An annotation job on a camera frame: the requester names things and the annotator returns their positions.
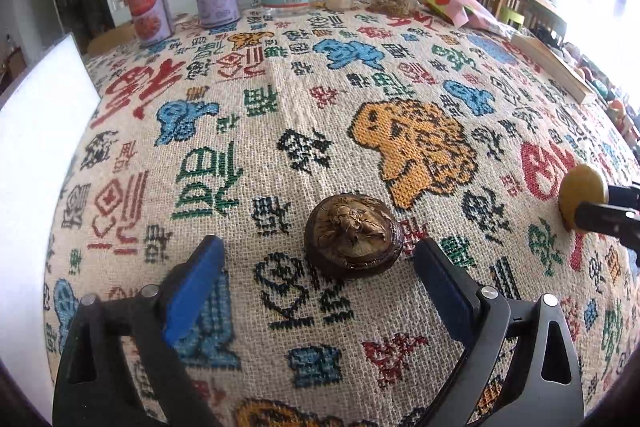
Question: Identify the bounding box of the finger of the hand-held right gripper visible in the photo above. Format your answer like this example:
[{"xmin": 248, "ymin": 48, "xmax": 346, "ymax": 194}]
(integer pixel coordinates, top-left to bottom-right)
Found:
[
  {"xmin": 607, "ymin": 182, "xmax": 640, "ymax": 202},
  {"xmin": 574, "ymin": 202, "xmax": 640, "ymax": 250}
]

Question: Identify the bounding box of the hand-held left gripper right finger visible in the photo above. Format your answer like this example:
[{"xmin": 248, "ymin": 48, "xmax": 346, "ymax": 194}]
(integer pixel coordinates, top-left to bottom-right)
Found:
[{"xmin": 413, "ymin": 237, "xmax": 586, "ymax": 427}]

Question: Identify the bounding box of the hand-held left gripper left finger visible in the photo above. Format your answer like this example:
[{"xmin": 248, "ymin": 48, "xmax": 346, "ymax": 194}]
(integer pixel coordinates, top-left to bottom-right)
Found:
[{"xmin": 52, "ymin": 234, "xmax": 226, "ymax": 427}]

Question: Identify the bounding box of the green-brown round fruit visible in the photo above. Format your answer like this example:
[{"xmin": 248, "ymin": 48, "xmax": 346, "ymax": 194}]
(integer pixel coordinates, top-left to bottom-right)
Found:
[{"xmin": 559, "ymin": 163, "xmax": 610, "ymax": 230}]

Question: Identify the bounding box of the dark brown mangosteen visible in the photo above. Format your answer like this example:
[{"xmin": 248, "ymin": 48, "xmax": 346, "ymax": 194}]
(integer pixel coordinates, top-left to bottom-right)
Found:
[{"xmin": 304, "ymin": 194, "xmax": 405, "ymax": 282}]

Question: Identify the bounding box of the white cardboard box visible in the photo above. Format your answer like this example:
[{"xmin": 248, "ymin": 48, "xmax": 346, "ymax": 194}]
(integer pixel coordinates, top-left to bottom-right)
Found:
[{"xmin": 0, "ymin": 32, "xmax": 103, "ymax": 408}]

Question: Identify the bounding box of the basket of colourful toys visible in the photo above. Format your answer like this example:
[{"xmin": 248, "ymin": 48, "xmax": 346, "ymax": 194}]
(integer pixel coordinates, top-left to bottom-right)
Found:
[{"xmin": 570, "ymin": 52, "xmax": 640, "ymax": 142}]

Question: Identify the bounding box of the orange covered book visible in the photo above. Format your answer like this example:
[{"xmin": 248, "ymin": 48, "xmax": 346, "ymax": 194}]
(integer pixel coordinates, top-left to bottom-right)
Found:
[{"xmin": 510, "ymin": 32, "xmax": 598, "ymax": 105}]

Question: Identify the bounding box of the printed woven tablecloth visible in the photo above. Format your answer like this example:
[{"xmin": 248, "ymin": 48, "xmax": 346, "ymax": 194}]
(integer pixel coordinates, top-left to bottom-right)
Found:
[{"xmin": 42, "ymin": 4, "xmax": 640, "ymax": 427}]

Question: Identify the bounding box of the pink snack bag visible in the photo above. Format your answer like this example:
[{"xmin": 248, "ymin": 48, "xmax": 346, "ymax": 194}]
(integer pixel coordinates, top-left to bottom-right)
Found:
[{"xmin": 419, "ymin": 0, "xmax": 511, "ymax": 35}]

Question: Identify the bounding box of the pile of brown nuts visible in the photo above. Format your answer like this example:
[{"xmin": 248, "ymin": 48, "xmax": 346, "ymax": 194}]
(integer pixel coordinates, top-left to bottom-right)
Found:
[{"xmin": 367, "ymin": 0, "xmax": 416, "ymax": 18}]

